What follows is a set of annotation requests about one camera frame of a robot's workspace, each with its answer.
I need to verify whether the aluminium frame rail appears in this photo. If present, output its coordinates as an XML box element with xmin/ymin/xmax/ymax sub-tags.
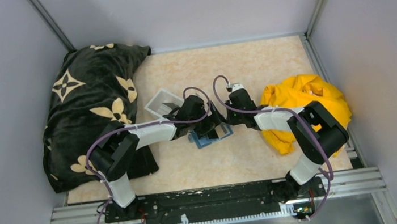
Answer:
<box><xmin>50</xmin><ymin>167</ymin><xmax>387</xmax><ymax>224</ymax></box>

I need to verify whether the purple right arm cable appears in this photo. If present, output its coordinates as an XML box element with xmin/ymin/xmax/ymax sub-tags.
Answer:
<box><xmin>211</xmin><ymin>63</ymin><xmax>340</xmax><ymax>224</ymax></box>

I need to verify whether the grey card stack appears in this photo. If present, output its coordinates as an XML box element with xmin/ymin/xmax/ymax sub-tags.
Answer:
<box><xmin>162</xmin><ymin>102</ymin><xmax>180</xmax><ymax>110</ymax></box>

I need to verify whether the blue leather card holder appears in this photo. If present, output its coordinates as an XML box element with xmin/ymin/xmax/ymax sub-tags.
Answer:
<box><xmin>188</xmin><ymin>123</ymin><xmax>234</xmax><ymax>149</ymax></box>

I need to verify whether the yellow cloth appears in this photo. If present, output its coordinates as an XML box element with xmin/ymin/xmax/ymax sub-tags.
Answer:
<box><xmin>260</xmin><ymin>74</ymin><xmax>352</xmax><ymax>155</ymax></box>

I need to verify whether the white plastic card tray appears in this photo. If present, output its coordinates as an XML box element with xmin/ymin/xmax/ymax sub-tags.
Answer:
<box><xmin>144</xmin><ymin>88</ymin><xmax>184</xmax><ymax>118</ymax></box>

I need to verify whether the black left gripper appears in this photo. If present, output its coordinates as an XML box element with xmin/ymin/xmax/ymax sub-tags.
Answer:
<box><xmin>186</xmin><ymin>100</ymin><xmax>228</xmax><ymax>141</ymax></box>

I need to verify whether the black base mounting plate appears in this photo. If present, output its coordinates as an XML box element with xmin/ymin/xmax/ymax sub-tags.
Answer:
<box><xmin>104</xmin><ymin>177</ymin><xmax>326</xmax><ymax>224</ymax></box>

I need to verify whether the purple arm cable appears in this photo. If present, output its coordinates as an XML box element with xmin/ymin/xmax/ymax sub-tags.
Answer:
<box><xmin>211</xmin><ymin>63</ymin><xmax>340</xmax><ymax>224</ymax></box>
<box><xmin>78</xmin><ymin>84</ymin><xmax>227</xmax><ymax>224</ymax></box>

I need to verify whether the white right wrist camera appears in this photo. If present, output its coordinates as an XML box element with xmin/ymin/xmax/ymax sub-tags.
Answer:
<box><xmin>230</xmin><ymin>83</ymin><xmax>245</xmax><ymax>92</ymax></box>

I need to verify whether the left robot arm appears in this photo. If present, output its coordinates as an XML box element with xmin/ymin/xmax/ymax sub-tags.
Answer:
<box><xmin>85</xmin><ymin>95</ymin><xmax>225</xmax><ymax>220</ymax></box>

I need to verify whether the black floral blanket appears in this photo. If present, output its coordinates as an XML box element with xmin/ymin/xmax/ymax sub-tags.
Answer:
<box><xmin>42</xmin><ymin>43</ymin><xmax>151</xmax><ymax>193</ymax></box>

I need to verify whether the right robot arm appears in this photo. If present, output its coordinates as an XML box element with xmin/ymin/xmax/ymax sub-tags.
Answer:
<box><xmin>225</xmin><ymin>84</ymin><xmax>349</xmax><ymax>198</ymax></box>

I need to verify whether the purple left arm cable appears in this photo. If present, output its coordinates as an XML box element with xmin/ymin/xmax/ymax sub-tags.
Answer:
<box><xmin>78</xmin><ymin>84</ymin><xmax>227</xmax><ymax>224</ymax></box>

